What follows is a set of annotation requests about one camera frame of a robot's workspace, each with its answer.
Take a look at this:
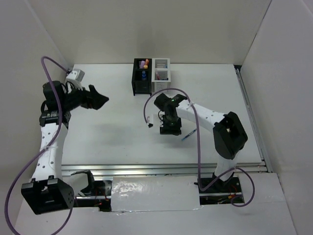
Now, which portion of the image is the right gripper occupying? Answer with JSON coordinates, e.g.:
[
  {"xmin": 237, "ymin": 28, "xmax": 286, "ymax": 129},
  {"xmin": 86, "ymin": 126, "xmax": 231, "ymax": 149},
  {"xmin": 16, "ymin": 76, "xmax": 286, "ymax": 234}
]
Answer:
[{"xmin": 160, "ymin": 114, "xmax": 182, "ymax": 136}]

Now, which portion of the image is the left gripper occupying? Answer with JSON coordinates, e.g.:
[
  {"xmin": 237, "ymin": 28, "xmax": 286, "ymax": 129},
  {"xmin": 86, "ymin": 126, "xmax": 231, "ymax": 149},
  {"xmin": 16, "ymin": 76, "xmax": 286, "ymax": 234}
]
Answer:
[{"xmin": 62, "ymin": 81, "xmax": 109, "ymax": 111}]

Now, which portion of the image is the teal blue pen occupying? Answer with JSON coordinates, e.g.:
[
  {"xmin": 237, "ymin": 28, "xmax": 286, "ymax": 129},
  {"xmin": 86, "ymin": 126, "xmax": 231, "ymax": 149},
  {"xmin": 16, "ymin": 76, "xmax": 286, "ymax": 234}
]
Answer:
[{"xmin": 181, "ymin": 129, "xmax": 197, "ymax": 141}]

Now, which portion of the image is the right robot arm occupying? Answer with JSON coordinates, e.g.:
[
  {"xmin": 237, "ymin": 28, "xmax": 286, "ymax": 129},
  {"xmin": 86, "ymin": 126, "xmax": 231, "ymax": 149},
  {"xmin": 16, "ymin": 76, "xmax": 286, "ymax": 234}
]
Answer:
[{"xmin": 154, "ymin": 94, "xmax": 248, "ymax": 192}]

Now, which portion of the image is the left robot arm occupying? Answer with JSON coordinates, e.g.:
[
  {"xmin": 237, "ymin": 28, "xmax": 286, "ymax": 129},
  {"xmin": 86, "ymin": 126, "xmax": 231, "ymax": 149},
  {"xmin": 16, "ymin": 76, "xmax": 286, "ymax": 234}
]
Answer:
[{"xmin": 21, "ymin": 80, "xmax": 109, "ymax": 214}]

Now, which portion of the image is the black slotted container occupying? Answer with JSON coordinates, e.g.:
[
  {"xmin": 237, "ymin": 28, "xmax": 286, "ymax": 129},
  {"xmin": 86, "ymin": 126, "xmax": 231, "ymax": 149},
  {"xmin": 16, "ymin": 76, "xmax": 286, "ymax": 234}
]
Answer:
[{"xmin": 132, "ymin": 58, "xmax": 152, "ymax": 96}]

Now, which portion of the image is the white slotted container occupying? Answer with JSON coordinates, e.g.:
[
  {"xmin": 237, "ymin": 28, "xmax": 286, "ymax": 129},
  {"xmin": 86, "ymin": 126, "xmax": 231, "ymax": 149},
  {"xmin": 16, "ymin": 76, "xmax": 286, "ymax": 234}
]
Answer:
[{"xmin": 151, "ymin": 58, "xmax": 171, "ymax": 93}]

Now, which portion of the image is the white foil cover panel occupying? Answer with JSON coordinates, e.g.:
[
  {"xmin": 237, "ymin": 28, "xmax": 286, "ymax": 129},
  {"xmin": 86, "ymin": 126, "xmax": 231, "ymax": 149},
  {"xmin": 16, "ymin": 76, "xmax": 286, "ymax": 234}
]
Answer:
[{"xmin": 111, "ymin": 176, "xmax": 201, "ymax": 212}]

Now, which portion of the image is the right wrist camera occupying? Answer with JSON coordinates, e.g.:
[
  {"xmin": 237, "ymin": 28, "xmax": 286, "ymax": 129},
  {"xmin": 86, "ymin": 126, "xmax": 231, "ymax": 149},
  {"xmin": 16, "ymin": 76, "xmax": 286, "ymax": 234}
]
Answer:
[{"xmin": 146, "ymin": 114, "xmax": 162, "ymax": 128}]

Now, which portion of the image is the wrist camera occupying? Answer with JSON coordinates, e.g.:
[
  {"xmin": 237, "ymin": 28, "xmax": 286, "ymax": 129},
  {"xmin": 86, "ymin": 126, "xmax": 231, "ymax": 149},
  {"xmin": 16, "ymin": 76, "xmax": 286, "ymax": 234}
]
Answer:
[
  {"xmin": 146, "ymin": 114, "xmax": 162, "ymax": 128},
  {"xmin": 66, "ymin": 69, "xmax": 85, "ymax": 89}
]

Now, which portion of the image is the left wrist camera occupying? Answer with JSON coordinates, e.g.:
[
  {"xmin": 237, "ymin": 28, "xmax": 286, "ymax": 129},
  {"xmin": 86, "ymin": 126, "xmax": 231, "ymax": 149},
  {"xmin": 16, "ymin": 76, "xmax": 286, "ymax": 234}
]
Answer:
[{"xmin": 66, "ymin": 69, "xmax": 85, "ymax": 89}]

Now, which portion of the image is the aluminium front rail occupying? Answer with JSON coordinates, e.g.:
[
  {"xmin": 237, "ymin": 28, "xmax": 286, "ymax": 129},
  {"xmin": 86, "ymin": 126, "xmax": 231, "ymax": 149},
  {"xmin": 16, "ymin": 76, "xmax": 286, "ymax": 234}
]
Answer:
[{"xmin": 61, "ymin": 164, "xmax": 266, "ymax": 179}]

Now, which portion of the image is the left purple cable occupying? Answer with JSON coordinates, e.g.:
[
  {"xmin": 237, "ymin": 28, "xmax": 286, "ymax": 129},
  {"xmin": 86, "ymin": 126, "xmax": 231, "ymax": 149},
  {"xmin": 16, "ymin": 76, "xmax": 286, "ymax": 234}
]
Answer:
[{"xmin": 4, "ymin": 56, "xmax": 74, "ymax": 235}]

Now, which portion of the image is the purple cable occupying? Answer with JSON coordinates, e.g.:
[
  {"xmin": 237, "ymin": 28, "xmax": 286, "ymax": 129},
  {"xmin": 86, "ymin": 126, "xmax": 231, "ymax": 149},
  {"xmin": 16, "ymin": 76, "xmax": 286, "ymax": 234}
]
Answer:
[
  {"xmin": 143, "ymin": 88, "xmax": 255, "ymax": 208},
  {"xmin": 4, "ymin": 56, "xmax": 74, "ymax": 235}
]

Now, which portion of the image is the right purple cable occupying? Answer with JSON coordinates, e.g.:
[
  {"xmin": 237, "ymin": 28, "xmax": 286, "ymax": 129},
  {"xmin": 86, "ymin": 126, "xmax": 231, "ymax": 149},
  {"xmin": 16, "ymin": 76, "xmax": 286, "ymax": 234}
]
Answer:
[{"xmin": 143, "ymin": 88, "xmax": 255, "ymax": 208}]

